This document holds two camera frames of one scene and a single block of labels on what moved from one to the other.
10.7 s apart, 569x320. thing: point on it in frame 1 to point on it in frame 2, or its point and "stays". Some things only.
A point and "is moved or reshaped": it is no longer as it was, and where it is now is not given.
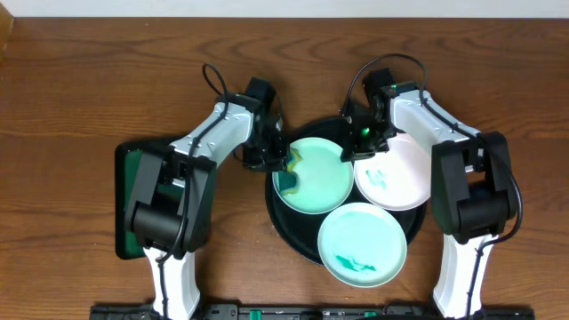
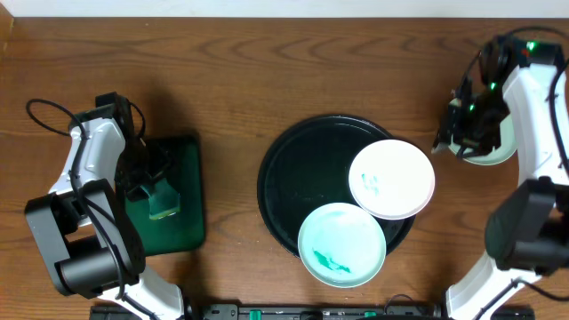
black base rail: (313, 311) stays
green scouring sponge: (288, 180) is moved or reshaped
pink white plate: (398, 179) stays
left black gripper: (270, 159) to (145, 179)
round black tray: (299, 230) to (307, 168)
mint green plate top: (325, 180) to (508, 144)
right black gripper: (354, 149) to (452, 127)
